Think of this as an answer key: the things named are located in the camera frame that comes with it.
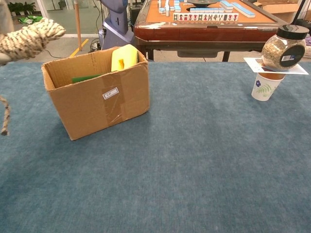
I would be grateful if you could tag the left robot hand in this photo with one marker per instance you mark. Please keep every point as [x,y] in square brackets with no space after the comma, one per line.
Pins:
[6,14]

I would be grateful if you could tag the green tea packet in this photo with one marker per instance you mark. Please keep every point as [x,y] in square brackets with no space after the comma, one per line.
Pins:
[85,78]

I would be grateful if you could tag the green yellow sponge with hole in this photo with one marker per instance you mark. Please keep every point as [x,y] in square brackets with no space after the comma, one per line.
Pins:
[126,54]

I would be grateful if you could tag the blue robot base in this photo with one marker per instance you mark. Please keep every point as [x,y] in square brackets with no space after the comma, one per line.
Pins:
[116,36]

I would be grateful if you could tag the green snack packets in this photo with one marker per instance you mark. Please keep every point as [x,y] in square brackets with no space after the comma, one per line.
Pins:
[26,20]

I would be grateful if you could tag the brown cardboard box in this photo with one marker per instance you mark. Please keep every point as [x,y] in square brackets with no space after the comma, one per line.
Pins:
[85,109]

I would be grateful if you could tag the potted plants row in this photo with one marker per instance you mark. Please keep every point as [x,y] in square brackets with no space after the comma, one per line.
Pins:
[22,8]

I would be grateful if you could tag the wooden pole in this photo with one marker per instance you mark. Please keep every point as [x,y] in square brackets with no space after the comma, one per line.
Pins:
[78,24]

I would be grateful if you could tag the white power strip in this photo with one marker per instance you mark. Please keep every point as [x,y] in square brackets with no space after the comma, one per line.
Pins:
[95,45]

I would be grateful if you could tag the scattered blue mahjong tiles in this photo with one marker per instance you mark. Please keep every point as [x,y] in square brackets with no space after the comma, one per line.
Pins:
[167,7]

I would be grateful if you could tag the white face-up mahjong tile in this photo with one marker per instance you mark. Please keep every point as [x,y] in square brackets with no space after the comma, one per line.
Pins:
[175,17]
[180,17]
[220,17]
[226,17]
[211,17]
[231,17]
[200,17]
[190,17]
[195,17]
[185,17]
[215,17]
[236,17]
[205,17]

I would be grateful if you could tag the black round centre dome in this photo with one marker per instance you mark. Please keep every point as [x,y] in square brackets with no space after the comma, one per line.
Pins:
[201,2]

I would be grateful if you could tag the brown mahjong table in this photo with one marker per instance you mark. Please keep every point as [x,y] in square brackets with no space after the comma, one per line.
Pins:
[206,34]

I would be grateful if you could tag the stacked blue mahjong tiles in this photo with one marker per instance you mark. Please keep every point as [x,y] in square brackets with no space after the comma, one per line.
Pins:
[227,5]

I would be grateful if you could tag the blue felt table mat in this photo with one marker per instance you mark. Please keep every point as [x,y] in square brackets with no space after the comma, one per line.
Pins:
[206,157]

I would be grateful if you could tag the white card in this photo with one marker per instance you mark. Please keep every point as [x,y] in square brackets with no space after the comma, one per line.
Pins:
[255,65]

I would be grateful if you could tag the floral paper cup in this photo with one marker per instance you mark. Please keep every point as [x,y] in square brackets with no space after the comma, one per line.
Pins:
[264,89]

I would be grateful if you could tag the glass jar with black lid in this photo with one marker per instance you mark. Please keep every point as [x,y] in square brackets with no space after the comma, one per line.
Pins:
[274,51]

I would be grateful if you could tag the black tripod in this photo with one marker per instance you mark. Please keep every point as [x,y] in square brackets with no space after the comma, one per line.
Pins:
[300,11]

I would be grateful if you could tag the white basket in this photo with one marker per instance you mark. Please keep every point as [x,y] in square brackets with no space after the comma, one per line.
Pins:
[308,52]

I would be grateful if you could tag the white glass partition frame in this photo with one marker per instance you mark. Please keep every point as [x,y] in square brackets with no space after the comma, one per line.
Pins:
[52,14]

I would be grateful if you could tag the short blue mahjong tile wall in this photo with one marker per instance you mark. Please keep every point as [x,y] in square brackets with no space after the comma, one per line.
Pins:
[206,10]

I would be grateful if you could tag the long blue mahjong tile wall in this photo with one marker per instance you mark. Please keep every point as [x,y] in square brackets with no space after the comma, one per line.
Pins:
[244,11]

